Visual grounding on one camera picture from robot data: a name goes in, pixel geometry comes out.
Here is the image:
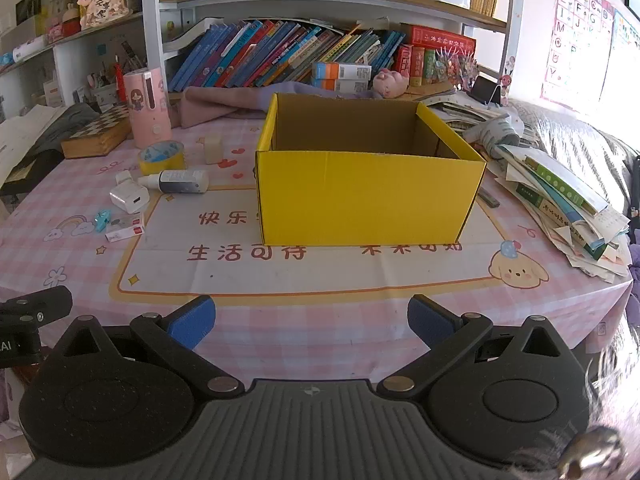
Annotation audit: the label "pink cartoon cylinder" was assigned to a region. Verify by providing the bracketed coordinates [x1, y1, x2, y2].
[123, 67, 172, 149]

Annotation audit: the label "grey sofa blanket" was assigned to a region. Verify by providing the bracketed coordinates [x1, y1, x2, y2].
[510, 100, 640, 241]

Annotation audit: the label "small red white box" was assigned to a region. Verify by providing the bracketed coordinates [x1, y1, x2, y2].
[105, 212, 146, 243]

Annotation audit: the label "metal bell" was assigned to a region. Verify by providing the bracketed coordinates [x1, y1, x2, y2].
[559, 426, 627, 480]

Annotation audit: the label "orange white carton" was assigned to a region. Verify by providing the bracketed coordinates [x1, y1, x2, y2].
[312, 61, 373, 82]
[314, 79, 371, 94]

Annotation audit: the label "white paper sheets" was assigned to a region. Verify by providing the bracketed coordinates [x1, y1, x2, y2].
[0, 105, 66, 186]

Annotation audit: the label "white charger plug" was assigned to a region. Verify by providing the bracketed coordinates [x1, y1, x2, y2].
[109, 170, 151, 212]

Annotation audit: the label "alphabet wall poster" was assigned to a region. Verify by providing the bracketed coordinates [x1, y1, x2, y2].
[540, 0, 617, 111]

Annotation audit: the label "pink checkered tablecloth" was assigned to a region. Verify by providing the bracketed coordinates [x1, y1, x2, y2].
[0, 105, 633, 381]

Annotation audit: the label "pile of papers and books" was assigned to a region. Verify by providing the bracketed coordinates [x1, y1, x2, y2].
[440, 100, 633, 282]

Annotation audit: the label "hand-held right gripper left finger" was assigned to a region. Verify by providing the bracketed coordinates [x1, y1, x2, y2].
[47, 295, 246, 402]

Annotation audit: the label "wooden chessboard box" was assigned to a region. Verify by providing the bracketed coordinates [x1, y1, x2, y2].
[61, 102, 133, 159]

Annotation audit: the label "pink pig doll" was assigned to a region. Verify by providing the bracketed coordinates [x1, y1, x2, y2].
[372, 69, 408, 98]

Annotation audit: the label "red book set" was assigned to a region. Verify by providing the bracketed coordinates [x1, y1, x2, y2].
[395, 24, 477, 87]

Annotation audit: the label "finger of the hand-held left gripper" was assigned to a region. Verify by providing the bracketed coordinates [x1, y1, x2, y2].
[0, 286, 74, 333]

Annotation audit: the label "white bookshelf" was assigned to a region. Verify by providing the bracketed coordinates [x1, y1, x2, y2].
[0, 0, 516, 111]

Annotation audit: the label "yellow cardboard box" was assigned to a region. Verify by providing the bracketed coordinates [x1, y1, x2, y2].
[255, 92, 487, 247]

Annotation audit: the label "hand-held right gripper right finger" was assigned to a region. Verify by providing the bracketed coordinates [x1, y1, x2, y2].
[377, 295, 583, 402]

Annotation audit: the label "grey cloth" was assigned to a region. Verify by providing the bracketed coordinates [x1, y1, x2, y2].
[30, 102, 101, 161]

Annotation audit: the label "white squeeze bottle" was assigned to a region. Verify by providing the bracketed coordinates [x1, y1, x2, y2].
[137, 169, 209, 194]

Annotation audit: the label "yellow tape roll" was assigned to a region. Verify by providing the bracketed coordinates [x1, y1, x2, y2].
[138, 141, 187, 177]

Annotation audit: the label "black phone stand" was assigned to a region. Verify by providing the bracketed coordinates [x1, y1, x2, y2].
[472, 75, 503, 106]

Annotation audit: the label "row of leaning books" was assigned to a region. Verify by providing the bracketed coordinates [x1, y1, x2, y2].
[167, 19, 406, 93]

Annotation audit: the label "pink cloth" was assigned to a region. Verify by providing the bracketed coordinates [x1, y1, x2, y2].
[172, 86, 276, 129]

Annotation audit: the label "beige rectangular block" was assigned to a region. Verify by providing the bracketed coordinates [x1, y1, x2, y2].
[203, 134, 223, 165]

